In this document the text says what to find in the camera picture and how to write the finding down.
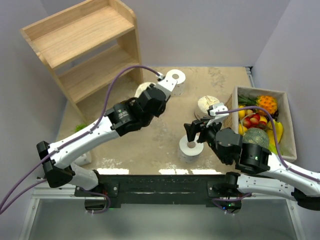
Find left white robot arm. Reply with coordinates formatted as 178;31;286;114
36;80;175;196

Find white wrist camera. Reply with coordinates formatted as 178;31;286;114
154;69;178;99
206;102;229;127

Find green pear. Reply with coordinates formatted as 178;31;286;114
268;144;278;155

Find yellow lemon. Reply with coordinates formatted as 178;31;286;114
238;105;246;120

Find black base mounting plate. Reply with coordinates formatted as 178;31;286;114
74;172;247;214

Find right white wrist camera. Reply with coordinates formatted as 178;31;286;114
206;102;229;127

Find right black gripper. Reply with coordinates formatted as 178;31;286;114
183;116;229;164

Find wicker basket with liner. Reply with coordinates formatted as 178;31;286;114
224;86;297;163

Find yellow bananas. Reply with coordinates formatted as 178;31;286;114
266;119;284;146

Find green melon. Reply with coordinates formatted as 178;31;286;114
242;128;270;149

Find floral paper towel roll back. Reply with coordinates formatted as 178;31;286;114
166;69;186;97

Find green grapes bunch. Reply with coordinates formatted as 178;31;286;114
74;123;87;133

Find pineapple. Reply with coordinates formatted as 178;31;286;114
237;95;278;116

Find white paper towel roll front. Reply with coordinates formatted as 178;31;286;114
177;135;204;164

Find wooden three-tier shelf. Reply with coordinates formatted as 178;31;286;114
20;0;144;112

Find paper roll cartoon label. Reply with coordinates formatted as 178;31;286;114
194;95;220;120

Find paper roll plain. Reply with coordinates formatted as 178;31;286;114
134;82;155;98

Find red cherries cluster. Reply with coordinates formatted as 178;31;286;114
242;113;268;129

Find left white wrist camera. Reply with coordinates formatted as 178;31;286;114
154;69;178;99

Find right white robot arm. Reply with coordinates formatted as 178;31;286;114
183;120;320;211

